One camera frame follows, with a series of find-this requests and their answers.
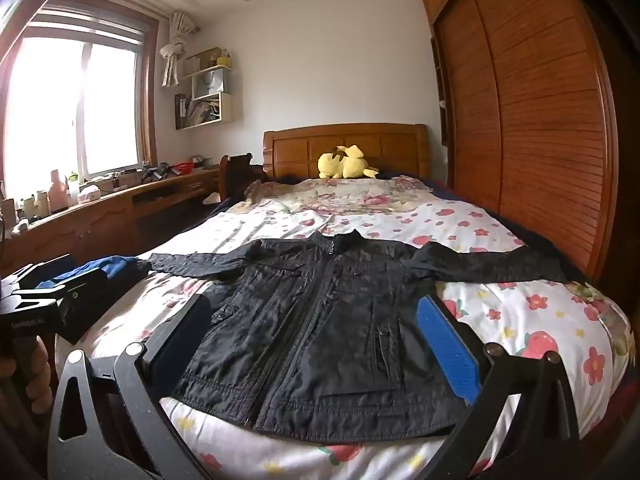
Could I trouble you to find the black binders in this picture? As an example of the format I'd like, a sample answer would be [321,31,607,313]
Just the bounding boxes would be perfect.
[174,93,191,130]

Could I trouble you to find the curtain rail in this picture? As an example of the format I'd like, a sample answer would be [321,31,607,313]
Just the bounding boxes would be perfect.
[65,0,201,33]

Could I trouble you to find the wooden slatted wardrobe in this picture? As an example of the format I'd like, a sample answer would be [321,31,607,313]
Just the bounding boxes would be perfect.
[421,0,621,286]

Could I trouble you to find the dark wooden chair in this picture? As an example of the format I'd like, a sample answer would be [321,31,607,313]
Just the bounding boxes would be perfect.
[219,152,268,206]

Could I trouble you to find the rose print blanket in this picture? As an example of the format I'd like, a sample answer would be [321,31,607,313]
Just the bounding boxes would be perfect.
[243,175,441,221]

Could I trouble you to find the wooden bed headboard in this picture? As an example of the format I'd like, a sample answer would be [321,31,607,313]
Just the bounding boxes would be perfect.
[262,123,432,181]

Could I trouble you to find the black jacket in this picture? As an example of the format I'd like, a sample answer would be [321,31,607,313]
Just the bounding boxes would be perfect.
[148,229,568,445]

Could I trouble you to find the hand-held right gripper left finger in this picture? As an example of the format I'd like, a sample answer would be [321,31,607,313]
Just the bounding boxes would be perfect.
[47,292,223,480]

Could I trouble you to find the person's left hand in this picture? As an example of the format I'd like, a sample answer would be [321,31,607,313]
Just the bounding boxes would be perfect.
[22,344,54,403]

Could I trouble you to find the yellow plush toy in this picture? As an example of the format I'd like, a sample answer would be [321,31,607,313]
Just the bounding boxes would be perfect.
[317,144,379,180]

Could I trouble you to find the tied cream curtain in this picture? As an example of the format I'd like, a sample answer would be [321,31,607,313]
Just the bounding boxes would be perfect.
[160,11,198,88]

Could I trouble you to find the wood framed window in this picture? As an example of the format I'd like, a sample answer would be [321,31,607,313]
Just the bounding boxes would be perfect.
[0,5,160,186]

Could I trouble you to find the folded blue garment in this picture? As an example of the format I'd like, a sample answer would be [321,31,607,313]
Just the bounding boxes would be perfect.
[37,255,138,291]

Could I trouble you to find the stack of books and papers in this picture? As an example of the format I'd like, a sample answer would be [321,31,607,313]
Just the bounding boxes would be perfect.
[187,96,223,126]

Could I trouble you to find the flat cardboard box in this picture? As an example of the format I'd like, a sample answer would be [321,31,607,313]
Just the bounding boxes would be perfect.
[97,172,143,192]

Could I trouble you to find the long wooden desk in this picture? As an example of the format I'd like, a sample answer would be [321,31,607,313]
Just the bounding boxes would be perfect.
[0,165,223,281]

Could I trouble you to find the white wall shelf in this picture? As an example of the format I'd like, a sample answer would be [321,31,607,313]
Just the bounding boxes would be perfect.
[174,62,236,131]

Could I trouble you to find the strawberry print quilt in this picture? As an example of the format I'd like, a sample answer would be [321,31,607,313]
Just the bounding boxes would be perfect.
[55,195,633,480]

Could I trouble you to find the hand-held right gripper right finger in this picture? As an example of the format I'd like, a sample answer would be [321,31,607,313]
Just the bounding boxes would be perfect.
[416,294,582,480]

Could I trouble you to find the dark blue bed sheet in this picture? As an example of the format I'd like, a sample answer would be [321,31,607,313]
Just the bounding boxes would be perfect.
[380,172,586,281]

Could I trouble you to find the black device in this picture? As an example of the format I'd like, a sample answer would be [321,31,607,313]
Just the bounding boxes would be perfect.
[141,161,176,184]

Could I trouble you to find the white paper bag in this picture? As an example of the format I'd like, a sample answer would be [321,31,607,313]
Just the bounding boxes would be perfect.
[192,67,226,102]

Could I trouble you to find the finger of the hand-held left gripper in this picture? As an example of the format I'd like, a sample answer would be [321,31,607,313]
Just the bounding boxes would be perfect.
[2,255,73,291]
[15,269,107,346]

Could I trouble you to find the pink bottle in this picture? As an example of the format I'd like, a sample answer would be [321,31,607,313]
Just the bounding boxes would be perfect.
[48,169,70,212]

